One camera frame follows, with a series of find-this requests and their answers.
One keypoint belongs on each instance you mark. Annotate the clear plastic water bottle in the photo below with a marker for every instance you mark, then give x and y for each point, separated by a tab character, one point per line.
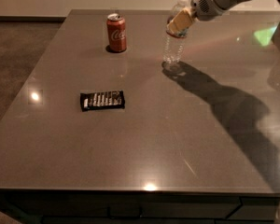
174	44

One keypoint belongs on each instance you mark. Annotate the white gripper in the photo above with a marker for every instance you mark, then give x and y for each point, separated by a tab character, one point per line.
202	7

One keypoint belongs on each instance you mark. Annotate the red coca-cola can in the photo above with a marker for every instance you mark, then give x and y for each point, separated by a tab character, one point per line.
116	32

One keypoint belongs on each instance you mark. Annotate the dark cabinet drawer front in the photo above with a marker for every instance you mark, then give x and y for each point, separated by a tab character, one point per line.
83	207

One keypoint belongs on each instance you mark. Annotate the black rxbar chocolate bar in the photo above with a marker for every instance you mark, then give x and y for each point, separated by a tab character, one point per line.
101	100

